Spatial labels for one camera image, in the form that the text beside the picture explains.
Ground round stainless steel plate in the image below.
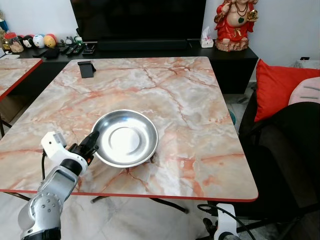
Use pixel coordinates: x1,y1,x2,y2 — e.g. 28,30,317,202
93,109,159,168

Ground black phone stand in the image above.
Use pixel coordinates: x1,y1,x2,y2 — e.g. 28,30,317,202
77,60,97,79

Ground pink cushion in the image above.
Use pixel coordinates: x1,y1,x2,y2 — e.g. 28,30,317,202
288,76,320,106

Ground black chair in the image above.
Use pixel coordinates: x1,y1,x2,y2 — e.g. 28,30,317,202
239,100,320,223

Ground black remote control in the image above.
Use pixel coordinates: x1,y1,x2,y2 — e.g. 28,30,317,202
60,45,97,56

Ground black soundbar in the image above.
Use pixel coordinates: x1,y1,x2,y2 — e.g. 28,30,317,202
97,40,190,51

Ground yellow red round toy figure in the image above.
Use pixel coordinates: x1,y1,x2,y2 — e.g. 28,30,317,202
44,33,58,48

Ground white blue round toy figure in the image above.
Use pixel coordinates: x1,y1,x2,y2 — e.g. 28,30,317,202
33,34,46,48

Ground black round toy figure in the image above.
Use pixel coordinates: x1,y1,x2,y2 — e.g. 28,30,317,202
21,35,35,49

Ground red cushion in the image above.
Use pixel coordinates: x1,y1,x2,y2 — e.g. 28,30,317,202
254,59,320,122

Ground clear jar with red lid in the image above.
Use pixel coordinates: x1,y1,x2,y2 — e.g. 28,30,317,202
5,32,25,54

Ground black flat television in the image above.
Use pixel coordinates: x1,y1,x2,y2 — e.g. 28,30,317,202
70,0,207,42

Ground white tissue box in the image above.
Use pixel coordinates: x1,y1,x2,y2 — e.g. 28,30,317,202
200,26,215,49

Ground black television console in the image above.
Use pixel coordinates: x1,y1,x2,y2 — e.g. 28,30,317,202
10,42,260,96

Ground red laughing Buddha statue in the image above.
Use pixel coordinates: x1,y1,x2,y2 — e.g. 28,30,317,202
214,0,260,52

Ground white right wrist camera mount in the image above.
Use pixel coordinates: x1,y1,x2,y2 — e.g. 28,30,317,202
216,202,237,237

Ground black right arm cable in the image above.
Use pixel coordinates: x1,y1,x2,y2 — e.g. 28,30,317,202
197,202,261,240

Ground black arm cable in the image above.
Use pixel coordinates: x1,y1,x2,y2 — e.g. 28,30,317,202
41,151,49,182
197,202,261,240

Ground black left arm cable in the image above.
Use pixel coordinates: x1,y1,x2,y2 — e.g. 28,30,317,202
41,151,49,182

